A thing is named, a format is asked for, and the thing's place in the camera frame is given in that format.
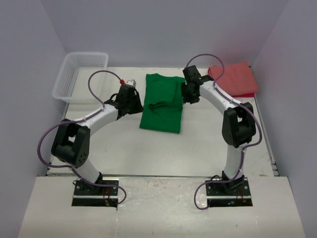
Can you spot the white plastic basket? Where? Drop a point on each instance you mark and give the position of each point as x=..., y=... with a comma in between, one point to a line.
x=71, y=85

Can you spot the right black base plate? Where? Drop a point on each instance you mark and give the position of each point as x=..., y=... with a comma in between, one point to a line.
x=220, y=195

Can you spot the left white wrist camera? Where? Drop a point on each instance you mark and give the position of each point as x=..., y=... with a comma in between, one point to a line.
x=131, y=82

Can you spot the folded pink t shirt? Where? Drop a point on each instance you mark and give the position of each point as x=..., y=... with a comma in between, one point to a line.
x=238, y=79

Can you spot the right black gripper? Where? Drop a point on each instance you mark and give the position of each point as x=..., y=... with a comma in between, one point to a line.
x=189, y=100

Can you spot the green t shirt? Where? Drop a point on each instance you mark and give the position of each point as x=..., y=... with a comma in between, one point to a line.
x=163, y=104

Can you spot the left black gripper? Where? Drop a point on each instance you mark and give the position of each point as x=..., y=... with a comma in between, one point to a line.
x=138, y=108

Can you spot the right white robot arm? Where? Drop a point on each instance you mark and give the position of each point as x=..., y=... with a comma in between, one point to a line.
x=238, y=125

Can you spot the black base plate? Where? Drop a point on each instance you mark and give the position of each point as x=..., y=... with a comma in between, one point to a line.
x=91, y=196
x=220, y=195

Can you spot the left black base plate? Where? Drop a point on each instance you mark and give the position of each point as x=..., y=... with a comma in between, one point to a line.
x=91, y=196

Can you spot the folded red t shirt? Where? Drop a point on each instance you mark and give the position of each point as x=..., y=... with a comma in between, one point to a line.
x=248, y=95

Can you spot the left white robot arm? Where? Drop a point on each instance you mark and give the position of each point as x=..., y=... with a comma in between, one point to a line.
x=72, y=140

